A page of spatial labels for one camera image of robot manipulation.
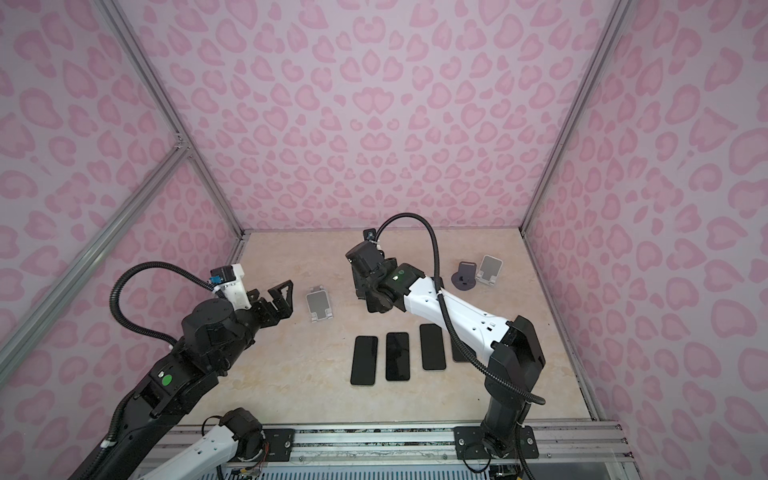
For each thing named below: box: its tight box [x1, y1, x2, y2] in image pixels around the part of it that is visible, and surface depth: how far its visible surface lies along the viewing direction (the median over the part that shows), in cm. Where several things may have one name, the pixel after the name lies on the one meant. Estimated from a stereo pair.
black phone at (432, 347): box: [420, 323, 446, 370], surface depth 90 cm
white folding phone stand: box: [476, 254, 503, 286], surface depth 102 cm
